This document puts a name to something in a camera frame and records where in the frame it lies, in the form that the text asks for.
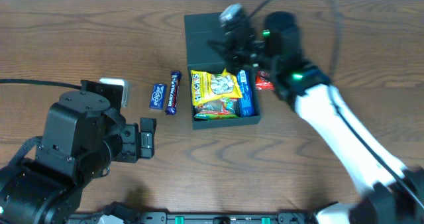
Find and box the blue Eclipse mints box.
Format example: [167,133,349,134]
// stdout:
[149,84,166,109]

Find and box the red Hacks candy bag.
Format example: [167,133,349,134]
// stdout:
[256,71,274,90]

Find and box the yellow Hacks candy bag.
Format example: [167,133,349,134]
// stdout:
[190,70,242,106]

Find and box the Dairy Milk chocolate bar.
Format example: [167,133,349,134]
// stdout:
[165,71,182,115]

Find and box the blue Oreo cookie pack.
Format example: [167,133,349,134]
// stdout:
[237,70,255,117]

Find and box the Haribo gummy worms bag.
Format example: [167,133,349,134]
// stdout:
[194,97,239,121]

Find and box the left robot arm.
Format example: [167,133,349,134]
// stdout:
[1,91,156,223]

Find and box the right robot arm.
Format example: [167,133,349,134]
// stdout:
[210,5,423,223]

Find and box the dark green open box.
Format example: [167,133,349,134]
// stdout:
[184,12,262,130]

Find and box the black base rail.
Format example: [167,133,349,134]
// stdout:
[66,202,318,224]

